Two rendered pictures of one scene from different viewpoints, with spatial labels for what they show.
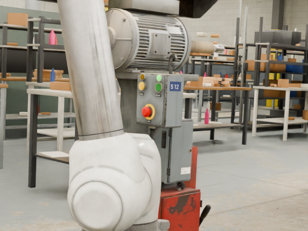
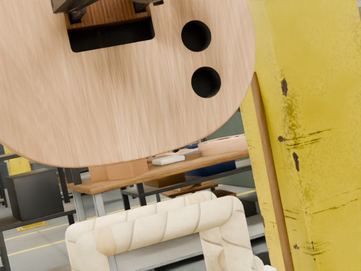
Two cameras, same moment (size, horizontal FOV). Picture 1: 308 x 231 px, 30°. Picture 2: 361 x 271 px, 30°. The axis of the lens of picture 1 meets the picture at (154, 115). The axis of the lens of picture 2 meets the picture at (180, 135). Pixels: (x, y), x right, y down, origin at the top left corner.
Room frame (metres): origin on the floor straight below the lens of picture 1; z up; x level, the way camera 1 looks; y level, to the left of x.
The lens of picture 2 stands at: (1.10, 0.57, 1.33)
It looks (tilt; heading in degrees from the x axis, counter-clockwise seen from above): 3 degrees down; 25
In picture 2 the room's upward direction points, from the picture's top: 12 degrees counter-clockwise
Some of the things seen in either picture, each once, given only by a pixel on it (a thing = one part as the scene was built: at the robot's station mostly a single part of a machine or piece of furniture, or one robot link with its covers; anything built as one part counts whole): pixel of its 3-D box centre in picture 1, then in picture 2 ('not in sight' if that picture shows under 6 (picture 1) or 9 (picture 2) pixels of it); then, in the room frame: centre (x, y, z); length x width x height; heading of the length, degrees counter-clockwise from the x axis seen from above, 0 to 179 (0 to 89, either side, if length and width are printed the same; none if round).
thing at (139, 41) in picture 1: (144, 42); not in sight; (2.50, 0.06, 1.25); 0.41 x 0.27 x 0.26; 135
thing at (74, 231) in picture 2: not in sight; (143, 219); (1.82, 0.99, 1.20); 0.20 x 0.03 x 0.03; 133
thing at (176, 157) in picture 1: (175, 117); not in sight; (2.44, -0.09, 0.93); 0.15 x 0.10 x 0.55; 135
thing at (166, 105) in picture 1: (166, 106); not in sight; (2.27, -0.05, 0.99); 0.24 x 0.21 x 0.26; 135
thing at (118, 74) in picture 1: (151, 74); not in sight; (2.55, 0.02, 1.11); 0.36 x 0.24 x 0.04; 135
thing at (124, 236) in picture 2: not in sight; (161, 227); (1.76, 0.93, 1.20); 0.20 x 0.03 x 0.03; 133
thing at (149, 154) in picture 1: (129, 175); not in sight; (1.44, 0.06, 0.87); 0.18 x 0.16 x 0.22; 170
